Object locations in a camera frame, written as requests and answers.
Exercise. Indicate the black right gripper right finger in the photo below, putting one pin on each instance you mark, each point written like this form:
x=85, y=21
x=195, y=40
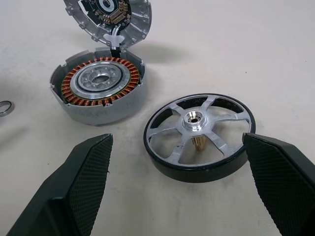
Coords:
x=283, y=186

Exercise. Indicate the silver motor cover circuit board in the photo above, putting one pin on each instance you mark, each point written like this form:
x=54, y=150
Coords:
x=137, y=27

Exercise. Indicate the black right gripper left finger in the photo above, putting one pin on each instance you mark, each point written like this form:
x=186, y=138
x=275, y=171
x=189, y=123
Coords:
x=73, y=191

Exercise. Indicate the grey motor stator housing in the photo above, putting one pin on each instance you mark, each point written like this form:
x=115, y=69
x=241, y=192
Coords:
x=81, y=114

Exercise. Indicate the black-rimmed silver spoked rotor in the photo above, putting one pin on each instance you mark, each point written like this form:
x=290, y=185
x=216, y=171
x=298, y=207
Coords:
x=195, y=123

